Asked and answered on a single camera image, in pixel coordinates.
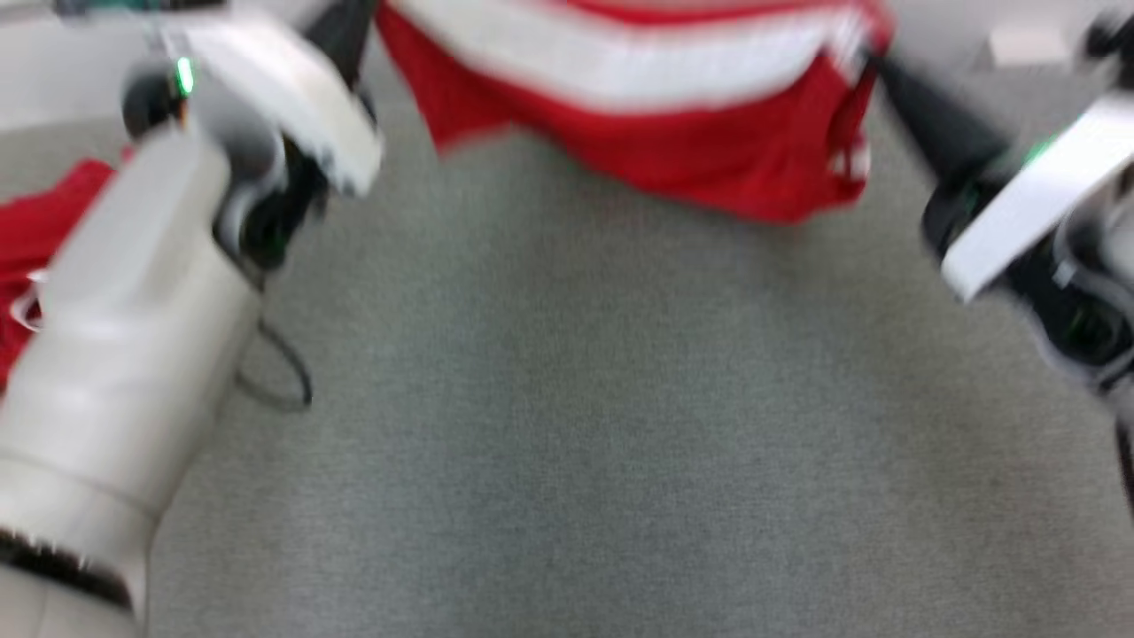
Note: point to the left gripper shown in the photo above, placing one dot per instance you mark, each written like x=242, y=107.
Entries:
x=292, y=97

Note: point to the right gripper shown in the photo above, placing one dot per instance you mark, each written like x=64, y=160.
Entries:
x=1036, y=190

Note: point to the red and white jersey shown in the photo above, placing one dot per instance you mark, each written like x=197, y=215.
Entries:
x=709, y=151

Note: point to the red garment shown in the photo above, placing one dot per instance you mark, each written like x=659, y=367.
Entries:
x=35, y=230

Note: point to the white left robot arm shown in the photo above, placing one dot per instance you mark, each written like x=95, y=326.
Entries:
x=133, y=310

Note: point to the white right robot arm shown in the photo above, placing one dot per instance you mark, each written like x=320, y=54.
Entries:
x=1090, y=328

